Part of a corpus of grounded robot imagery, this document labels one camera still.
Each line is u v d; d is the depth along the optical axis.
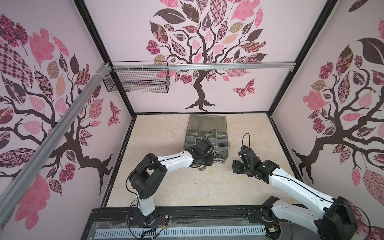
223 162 0.92
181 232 0.70
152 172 0.47
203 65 0.94
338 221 0.38
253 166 0.62
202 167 0.90
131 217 0.73
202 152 0.70
